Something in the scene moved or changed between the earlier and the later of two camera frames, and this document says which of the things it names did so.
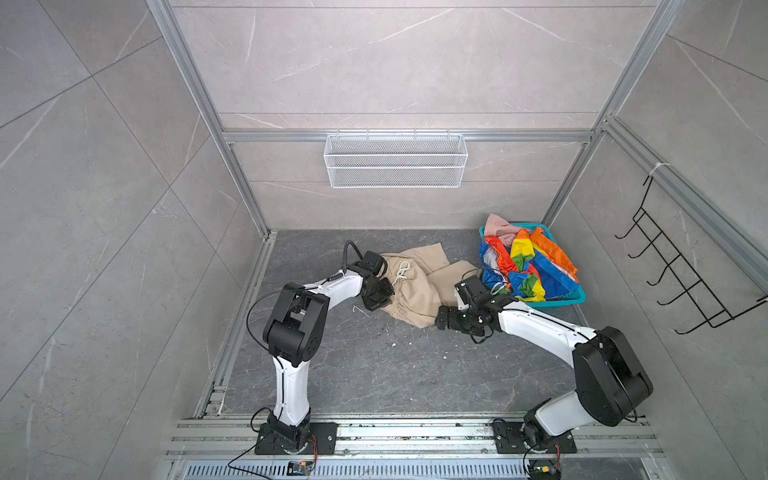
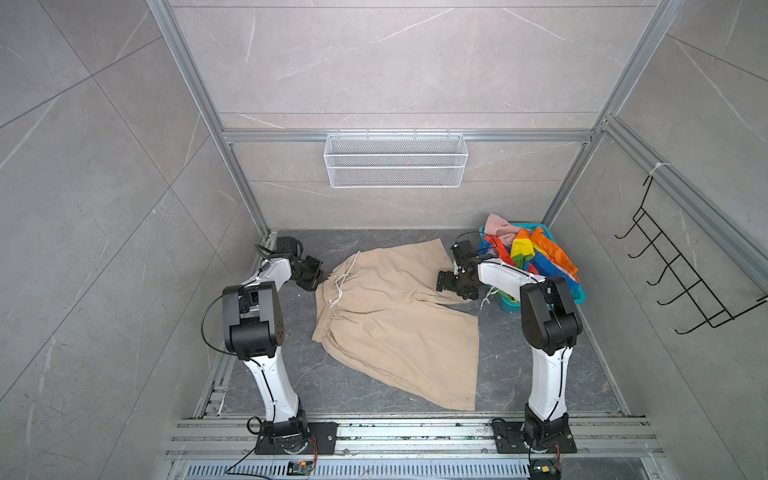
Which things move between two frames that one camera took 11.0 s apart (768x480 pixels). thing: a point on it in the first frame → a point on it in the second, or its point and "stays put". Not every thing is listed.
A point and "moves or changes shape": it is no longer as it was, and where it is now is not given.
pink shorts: x=499 y=227 stays put
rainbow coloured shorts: x=531 y=267 stays put
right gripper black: x=452 y=322 → x=470 y=293
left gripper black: x=390 y=292 → x=317 y=273
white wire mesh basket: x=396 y=161 stays put
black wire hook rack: x=693 y=288 stays put
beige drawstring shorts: x=423 y=281 moves or changes shape
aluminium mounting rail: x=413 y=439 stays put
